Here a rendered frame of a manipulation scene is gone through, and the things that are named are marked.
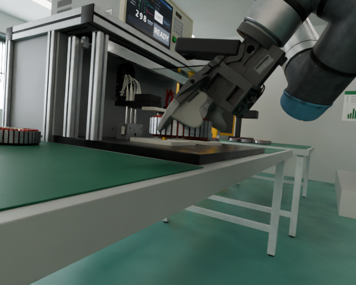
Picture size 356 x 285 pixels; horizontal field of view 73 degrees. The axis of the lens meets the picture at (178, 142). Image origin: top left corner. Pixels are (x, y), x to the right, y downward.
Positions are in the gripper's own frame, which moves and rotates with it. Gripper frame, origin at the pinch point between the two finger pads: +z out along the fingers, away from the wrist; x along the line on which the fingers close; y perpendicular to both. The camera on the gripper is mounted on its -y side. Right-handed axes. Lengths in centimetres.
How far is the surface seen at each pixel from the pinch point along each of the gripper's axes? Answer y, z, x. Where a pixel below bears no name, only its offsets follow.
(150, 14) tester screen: -49, -13, 30
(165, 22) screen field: -50, -14, 39
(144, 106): -24.8, 10.0, 22.3
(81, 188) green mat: 6.5, 3.3, -22.8
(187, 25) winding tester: -53, -19, 56
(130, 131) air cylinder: -24.5, 19.9, 23.0
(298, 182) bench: 30, 23, 186
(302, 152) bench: 15, 2, 182
